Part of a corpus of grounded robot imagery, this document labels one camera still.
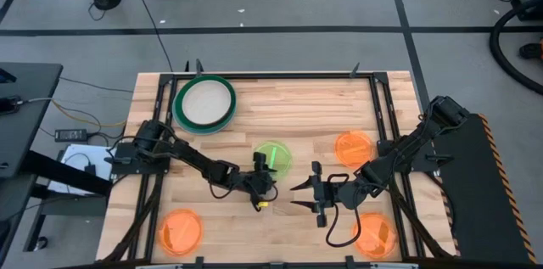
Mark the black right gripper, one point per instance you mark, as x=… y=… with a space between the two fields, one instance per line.
x=324 y=192

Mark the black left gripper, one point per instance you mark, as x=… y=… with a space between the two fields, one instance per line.
x=254 y=182

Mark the small green translucent plate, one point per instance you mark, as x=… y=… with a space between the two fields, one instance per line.
x=280 y=154

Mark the large white plate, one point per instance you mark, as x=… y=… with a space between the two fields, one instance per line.
x=207 y=102

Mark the small orange translucent plate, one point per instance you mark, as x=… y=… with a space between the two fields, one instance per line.
x=373 y=235
x=180 y=233
x=353 y=150

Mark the large dark green plate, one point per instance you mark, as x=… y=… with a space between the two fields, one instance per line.
x=178 y=103

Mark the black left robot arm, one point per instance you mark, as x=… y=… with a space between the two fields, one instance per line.
x=195 y=160

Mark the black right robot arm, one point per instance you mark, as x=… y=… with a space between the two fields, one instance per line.
x=407 y=146

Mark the large black hazard-striped mat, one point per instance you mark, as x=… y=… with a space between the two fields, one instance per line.
x=479 y=201

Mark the white paper sheet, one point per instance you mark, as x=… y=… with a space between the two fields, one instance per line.
x=76 y=156

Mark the black power adapter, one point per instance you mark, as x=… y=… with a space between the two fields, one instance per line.
x=70 y=134

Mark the black side table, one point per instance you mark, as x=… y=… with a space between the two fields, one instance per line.
x=29 y=103

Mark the person's shoe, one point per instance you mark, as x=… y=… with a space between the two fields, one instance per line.
x=530 y=51

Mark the small black device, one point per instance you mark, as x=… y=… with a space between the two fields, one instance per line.
x=8 y=105

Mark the black aluminium table frame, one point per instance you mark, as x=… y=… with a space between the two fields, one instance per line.
x=297 y=76

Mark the black upright frame post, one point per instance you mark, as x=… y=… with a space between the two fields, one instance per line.
x=354 y=71
x=199 y=69

